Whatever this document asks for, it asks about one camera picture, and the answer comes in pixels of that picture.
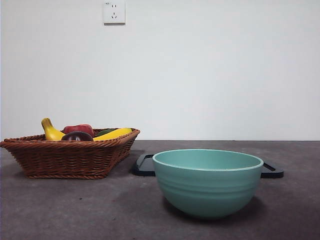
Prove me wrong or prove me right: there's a teal ribbed bowl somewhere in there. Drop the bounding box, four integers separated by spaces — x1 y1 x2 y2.
152 148 264 220

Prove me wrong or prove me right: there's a dark purple plum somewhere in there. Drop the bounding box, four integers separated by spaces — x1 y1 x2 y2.
61 131 94 142

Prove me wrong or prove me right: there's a black rectangular tray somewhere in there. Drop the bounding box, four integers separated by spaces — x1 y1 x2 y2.
131 153 285 179

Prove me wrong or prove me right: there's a green avocado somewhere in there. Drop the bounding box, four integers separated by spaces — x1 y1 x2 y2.
96 128 118 137

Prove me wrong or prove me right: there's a red apple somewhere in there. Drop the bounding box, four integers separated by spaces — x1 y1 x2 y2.
62 123 95 138

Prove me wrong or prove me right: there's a brown wicker basket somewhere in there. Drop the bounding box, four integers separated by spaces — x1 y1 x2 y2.
0 127 141 180

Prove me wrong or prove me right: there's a yellow banana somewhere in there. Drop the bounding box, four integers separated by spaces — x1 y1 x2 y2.
41 118 133 142

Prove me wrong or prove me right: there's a white wall power socket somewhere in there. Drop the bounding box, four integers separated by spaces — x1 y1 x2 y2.
103 0 126 26

